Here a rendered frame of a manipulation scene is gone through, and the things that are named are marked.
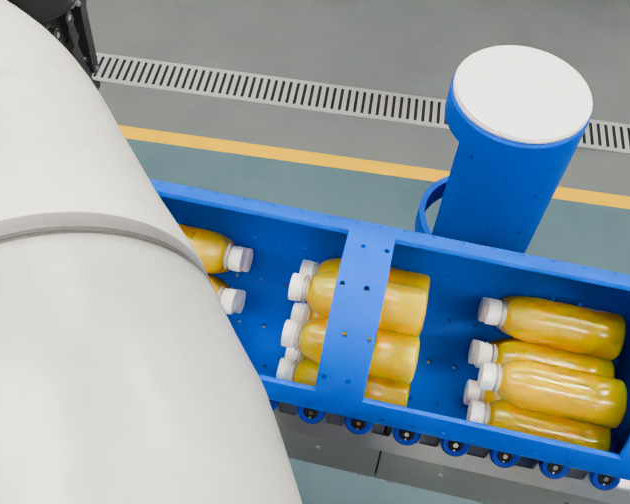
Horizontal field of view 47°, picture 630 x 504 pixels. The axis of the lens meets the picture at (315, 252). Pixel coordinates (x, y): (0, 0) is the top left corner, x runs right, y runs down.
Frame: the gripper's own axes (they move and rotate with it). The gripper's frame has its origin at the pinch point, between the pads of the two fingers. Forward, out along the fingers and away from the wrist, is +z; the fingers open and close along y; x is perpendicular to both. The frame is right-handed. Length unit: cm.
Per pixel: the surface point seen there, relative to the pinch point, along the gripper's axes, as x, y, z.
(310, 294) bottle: -26.1, 3.8, 29.0
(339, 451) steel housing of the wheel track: -35, -7, 57
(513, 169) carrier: -57, 54, 49
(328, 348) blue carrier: -30.4, -5.1, 26.6
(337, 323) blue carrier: -30.9, -2.5, 24.3
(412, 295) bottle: -39.9, 5.9, 27.0
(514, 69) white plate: -54, 74, 41
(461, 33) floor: -50, 219, 145
